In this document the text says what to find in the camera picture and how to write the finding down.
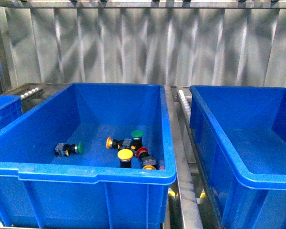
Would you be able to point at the yellow mushroom push button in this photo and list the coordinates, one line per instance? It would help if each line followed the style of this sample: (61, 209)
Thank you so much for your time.
(125, 157)

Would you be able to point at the green mushroom push button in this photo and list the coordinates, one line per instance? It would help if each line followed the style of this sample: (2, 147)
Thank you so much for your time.
(137, 136)

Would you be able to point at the yellow flat push button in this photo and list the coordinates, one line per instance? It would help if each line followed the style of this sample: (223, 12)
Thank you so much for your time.
(118, 144)

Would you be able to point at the white roller track right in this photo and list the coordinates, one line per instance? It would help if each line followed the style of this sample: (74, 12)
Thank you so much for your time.
(185, 106)

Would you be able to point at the white roller track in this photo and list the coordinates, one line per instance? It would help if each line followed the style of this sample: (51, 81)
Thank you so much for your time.
(185, 106)
(30, 93)

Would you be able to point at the blue centre plastic bin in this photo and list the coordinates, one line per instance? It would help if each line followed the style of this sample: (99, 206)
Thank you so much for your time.
(88, 190)

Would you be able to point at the blue plastic bin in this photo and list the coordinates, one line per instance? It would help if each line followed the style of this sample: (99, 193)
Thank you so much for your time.
(10, 109)
(240, 136)
(88, 190)

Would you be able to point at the green flat push button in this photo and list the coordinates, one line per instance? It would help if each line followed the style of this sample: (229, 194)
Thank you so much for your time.
(64, 149)

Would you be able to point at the blue right plastic bin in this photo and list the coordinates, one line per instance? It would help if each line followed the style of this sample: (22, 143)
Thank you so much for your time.
(240, 136)

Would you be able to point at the white roller track left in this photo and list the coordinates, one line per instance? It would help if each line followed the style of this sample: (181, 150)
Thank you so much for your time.
(30, 93)

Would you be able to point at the blue left plastic bin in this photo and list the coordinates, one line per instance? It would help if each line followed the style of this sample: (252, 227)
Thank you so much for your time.
(10, 109)

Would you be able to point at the steel divider rail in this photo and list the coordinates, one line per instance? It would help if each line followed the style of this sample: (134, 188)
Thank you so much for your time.
(182, 210)

